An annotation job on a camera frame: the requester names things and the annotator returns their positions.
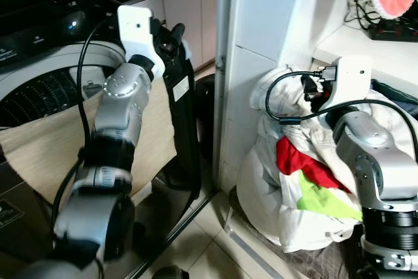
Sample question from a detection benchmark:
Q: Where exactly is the white cabinet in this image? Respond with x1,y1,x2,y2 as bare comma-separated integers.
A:
131,0,219,78

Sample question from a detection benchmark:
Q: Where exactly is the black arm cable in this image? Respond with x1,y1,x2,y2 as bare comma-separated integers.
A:
265,70,418,162
51,20,126,244

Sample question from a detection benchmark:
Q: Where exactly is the silver door frame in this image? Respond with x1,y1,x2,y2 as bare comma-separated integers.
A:
212,0,236,196

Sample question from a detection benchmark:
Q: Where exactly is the black power strip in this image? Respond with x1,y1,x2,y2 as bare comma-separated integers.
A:
366,20,418,42

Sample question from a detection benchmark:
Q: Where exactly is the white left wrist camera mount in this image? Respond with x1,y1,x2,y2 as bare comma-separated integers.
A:
117,5,168,78

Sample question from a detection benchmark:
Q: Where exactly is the black power strip cable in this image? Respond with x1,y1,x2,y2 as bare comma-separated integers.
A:
345,0,383,33

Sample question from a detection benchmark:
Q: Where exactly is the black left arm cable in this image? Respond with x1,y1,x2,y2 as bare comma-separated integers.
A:
51,20,126,244

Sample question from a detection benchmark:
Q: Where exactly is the blue denim garment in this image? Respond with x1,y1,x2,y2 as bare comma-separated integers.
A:
371,79,418,118

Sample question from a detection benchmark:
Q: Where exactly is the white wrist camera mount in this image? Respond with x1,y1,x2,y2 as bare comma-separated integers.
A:
319,55,374,114
117,5,168,78

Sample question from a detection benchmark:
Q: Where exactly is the white laundry bundle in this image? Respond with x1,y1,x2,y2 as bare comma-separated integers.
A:
236,63,418,254

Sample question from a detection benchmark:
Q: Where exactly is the lime green garment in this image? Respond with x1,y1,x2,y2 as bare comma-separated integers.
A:
297,171,364,222

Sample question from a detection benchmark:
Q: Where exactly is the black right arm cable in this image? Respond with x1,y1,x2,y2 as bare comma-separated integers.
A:
265,70,418,162

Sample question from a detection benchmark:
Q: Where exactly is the red garment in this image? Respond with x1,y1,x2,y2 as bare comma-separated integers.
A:
276,136,351,194

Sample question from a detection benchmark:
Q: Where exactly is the black upright appliance with label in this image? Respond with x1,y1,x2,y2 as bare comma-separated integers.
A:
162,39,204,196

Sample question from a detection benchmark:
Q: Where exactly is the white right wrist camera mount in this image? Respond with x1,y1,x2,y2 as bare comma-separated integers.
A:
319,55,374,114

